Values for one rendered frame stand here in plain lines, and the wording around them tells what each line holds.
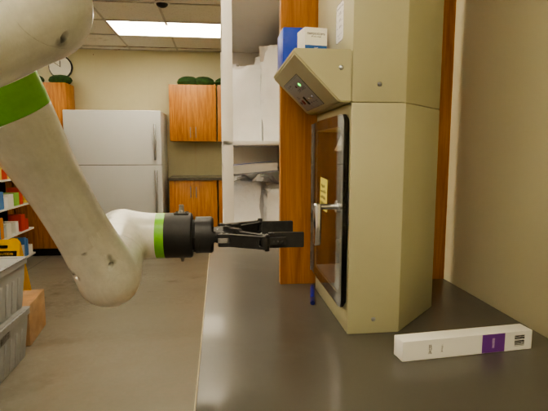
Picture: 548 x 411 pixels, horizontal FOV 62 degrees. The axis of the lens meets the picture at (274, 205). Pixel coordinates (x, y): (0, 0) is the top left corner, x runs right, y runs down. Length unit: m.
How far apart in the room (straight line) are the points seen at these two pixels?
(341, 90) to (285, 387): 0.55
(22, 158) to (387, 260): 0.68
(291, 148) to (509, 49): 0.58
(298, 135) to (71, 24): 0.82
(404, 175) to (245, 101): 1.45
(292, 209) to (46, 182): 0.72
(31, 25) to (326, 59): 0.55
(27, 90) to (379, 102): 0.61
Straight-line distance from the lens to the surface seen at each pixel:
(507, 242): 1.24
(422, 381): 0.84
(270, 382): 0.80
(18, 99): 0.71
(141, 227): 0.92
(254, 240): 0.86
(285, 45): 1.12
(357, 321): 0.99
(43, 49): 0.55
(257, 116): 2.27
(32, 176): 0.74
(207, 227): 0.92
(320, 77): 0.91
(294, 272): 1.31
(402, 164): 0.95
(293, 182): 1.27
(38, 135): 0.72
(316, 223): 0.96
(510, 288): 1.25
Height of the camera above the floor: 1.32
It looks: 7 degrees down
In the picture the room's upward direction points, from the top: straight up
